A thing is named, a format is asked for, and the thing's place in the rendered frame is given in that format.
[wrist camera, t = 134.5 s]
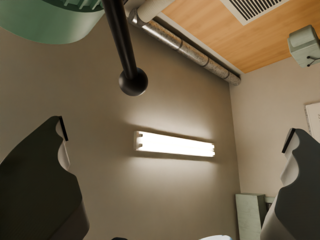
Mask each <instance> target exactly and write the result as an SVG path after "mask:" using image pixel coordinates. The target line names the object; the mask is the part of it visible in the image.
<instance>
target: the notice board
mask: <svg viewBox="0 0 320 240"><path fill-rule="evenodd" d="M304 110H305V114H306V119H307V124H308V128H309V132H310V136H312V137H313V138H314V139H315V140H316V141H317V142H319V143H320V101H317V102H313V103H308V104H304Z"/></svg>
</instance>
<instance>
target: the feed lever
mask: <svg viewBox="0 0 320 240"><path fill-rule="evenodd" d="M101 2H102V5H103V8H104V11H105V14H106V17H107V20H108V23H109V26H110V30H111V33H112V36H113V39H114V42H115V45H116V48H117V51H118V54H119V57H120V61H121V64H122V67H123V71H122V73H121V74H120V77H119V86H120V88H121V90H122V91H123V92H124V93H125V94H127V95H129V96H139V95H141V94H142V93H143V92H144V91H145V90H146V88H147V86H148V77H147V75H146V73H145V72H144V71H143V70H142V69H140V68H138V67H136V62H135V57H134V53H133V48H132V43H131V39H130V32H129V28H128V23H127V18H126V14H125V9H124V4H123V0H101Z"/></svg>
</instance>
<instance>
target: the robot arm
mask: <svg viewBox="0 0 320 240"><path fill-rule="evenodd" d="M66 141H68V137H67V133H66V130H65V126H64V123H63V119H62V116H52V117H50V118H49V119H47V120H46V121H45V122H44V123H43V124H41V125H40V126H39V127H38V128H36V130H34V131H33V132H32V133H31V134H30V135H28V136H27V137H26V138H25V139H23V140H22V141H21V142H20V143H19V144H18V145H17V146H16V147H15V148H14V149H13V150H12V151H11V152H10V153H9V154H8V155H7V156H6V157H5V159H4V160H3V161H2V162H1V163H0V240H83V238H84V237H85V236H86V234H87V233H88V231H89V228H90V222H89V218H88V215H87V212H86V208H85V205H84V201H83V197H82V194H81V191H80V187H79V184H78V180H77V177H76V176H75V175H74V174H72V173H70V172H68V169H69V167H70V161H69V157H68V154H67V151H66V147H65V143H66ZM282 153H284V156H285V157H286V159H287V163H286V165H285V167H284V169H283V171H282V173H281V175H280V180H281V182H282V184H283V186H284V187H282V188H281V189H280V190H279V192H278V194H277V196H276V198H275V200H274V202H273V203H272V205H271V207H270V209H269V211H268V213H267V215H266V217H265V220H264V223H263V226H262V230H261V233H260V240H320V143H319V142H317V141H316V140H315V139H314V138H313V137H312V136H310V134H308V133H307V132H306V131H305V130H303V129H295V128H291V129H290V130H289V132H288V134H287V137H286V140H285V143H284V146H283V149H282Z"/></svg>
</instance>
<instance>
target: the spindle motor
mask: <svg viewBox="0 0 320 240"><path fill-rule="evenodd" d="M104 13H105V11H104V8H103V5H102V2H101V0H0V26H1V27H2V28H4V29H5V30H7V31H9V32H11V33H13V34H15V35H17V36H20V37H22V38H25V39H28V40H31V41H35V42H40V43H45V44H68V43H73V42H76V41H79V40H81V39H82V38H84V37H85V36H86V35H88V33H89V32H90V31H91V30H92V28H93V27H94V26H95V25H96V23H97V22H98V21H99V20H100V18H101V17H102V16H103V14H104Z"/></svg>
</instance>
